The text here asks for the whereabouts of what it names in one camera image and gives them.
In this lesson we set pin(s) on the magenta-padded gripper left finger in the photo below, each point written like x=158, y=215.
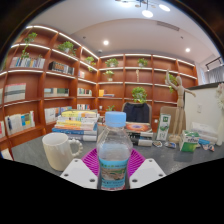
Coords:
x=78, y=173

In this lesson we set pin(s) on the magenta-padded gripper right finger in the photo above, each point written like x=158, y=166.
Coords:
x=147, y=173

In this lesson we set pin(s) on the clear blue-capped water bottle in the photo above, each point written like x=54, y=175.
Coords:
x=114, y=150

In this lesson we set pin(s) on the white ceramic mug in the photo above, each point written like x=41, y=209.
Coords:
x=58, y=151

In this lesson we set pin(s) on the dark book stack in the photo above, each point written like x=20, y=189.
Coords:
x=140, y=131

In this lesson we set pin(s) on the colourful book stack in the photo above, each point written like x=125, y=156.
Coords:
x=75, y=125

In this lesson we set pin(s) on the small green white box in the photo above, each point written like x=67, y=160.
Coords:
x=189, y=141

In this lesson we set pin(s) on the dark office chair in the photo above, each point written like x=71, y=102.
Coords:
x=136, y=112

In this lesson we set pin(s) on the tan chair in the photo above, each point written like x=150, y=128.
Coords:
x=168, y=111

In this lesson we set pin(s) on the white book stack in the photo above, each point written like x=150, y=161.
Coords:
x=206, y=130

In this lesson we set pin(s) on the wooden artist mannequin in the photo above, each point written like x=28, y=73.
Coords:
x=180, y=100

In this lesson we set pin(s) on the white vase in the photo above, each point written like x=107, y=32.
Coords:
x=221, y=131

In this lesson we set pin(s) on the wooden shelf unit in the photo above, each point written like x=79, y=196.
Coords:
x=36, y=86

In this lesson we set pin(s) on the grey curtain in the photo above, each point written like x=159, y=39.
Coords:
x=216, y=75

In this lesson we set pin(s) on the recessed ceiling downlight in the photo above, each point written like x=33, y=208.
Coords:
x=106, y=42
x=187, y=50

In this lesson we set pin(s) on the branched globe ceiling lamp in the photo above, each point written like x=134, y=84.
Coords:
x=146, y=8

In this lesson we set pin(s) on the small white wall switch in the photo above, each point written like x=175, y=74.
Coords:
x=200, y=108

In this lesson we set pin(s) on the black track light rail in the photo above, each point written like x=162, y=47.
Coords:
x=213, y=61

